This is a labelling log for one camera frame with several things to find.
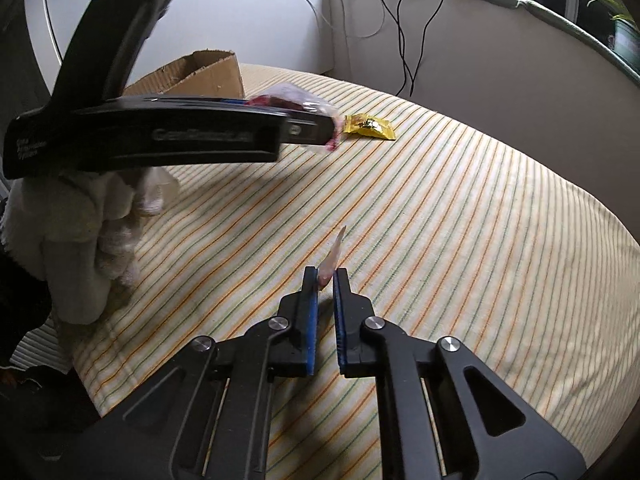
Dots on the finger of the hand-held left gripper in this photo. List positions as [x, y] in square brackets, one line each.
[307, 130]

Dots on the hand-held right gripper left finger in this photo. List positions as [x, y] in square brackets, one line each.
[311, 325]

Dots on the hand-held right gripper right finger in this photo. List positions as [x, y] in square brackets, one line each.
[342, 325]

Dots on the clear bag of red candies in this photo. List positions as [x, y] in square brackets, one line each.
[287, 97]

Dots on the pink snack packet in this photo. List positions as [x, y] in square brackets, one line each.
[331, 265]

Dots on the brown cardboard box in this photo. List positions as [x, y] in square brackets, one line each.
[215, 77]

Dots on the person's left forearm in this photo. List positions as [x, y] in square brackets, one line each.
[70, 240]

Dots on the yellow flat snack packet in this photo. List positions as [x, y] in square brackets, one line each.
[370, 127]

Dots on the striped bed sheet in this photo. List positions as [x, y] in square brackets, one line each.
[450, 235]

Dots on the person's dark clothing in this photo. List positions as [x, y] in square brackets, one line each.
[30, 400]

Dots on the potted spider plant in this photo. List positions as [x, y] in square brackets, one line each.
[627, 40]

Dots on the grey window frame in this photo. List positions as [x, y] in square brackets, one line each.
[575, 0]

